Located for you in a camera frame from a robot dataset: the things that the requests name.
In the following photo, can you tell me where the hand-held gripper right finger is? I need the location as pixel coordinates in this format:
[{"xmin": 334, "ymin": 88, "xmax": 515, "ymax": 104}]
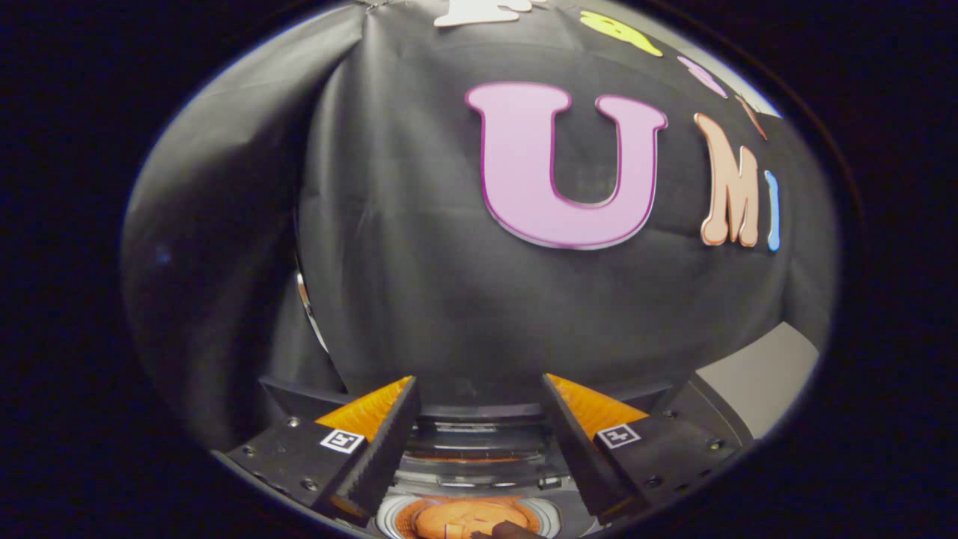
[{"xmin": 540, "ymin": 374, "xmax": 750, "ymax": 524}]

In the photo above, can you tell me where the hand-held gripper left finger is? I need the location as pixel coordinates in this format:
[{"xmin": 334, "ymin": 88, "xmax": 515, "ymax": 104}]
[{"xmin": 213, "ymin": 376, "xmax": 420, "ymax": 526}]

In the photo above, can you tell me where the orange shirt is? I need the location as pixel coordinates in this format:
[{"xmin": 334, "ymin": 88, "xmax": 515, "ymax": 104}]
[{"xmin": 394, "ymin": 498, "xmax": 541, "ymax": 539}]

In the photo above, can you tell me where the grey washing machine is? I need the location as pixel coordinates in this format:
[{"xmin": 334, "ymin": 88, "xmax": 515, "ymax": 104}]
[{"xmin": 258, "ymin": 374, "xmax": 754, "ymax": 539}]

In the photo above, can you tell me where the shiny metal pole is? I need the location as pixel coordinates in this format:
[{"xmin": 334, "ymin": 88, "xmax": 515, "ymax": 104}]
[{"xmin": 294, "ymin": 251, "xmax": 332, "ymax": 354}]

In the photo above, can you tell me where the black backdrop cloth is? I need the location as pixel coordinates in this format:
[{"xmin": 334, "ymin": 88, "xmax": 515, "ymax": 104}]
[{"xmin": 120, "ymin": 4, "xmax": 838, "ymax": 450}]

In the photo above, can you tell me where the white and grey cabinet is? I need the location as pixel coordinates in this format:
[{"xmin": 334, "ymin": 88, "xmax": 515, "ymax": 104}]
[{"xmin": 695, "ymin": 322, "xmax": 822, "ymax": 440}]

